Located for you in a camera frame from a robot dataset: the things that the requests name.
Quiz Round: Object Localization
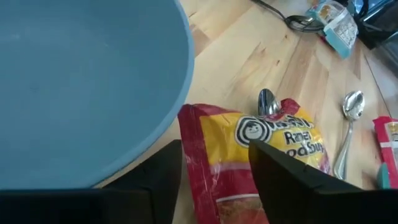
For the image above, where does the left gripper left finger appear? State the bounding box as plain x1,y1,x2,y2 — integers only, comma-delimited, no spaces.
0,139,183,224

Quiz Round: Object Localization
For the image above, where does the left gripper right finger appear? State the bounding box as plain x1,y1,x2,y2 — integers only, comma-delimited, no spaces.
248,139,398,224

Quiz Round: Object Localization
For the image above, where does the red beef ramen pack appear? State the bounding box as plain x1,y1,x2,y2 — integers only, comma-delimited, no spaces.
372,116,398,187

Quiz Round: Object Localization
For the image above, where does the red and yellow ramen pack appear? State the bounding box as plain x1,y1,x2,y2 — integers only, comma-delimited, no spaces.
177,98,332,224

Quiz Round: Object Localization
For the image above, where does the blue round bowl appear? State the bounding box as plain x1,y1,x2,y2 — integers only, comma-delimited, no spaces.
0,0,196,190

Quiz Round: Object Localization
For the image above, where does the silver metal spoon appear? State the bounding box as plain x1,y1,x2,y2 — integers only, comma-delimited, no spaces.
257,88,281,116
332,90,366,182

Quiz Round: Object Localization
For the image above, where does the light blue ramen pack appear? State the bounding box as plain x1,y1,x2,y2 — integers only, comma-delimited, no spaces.
305,0,359,60

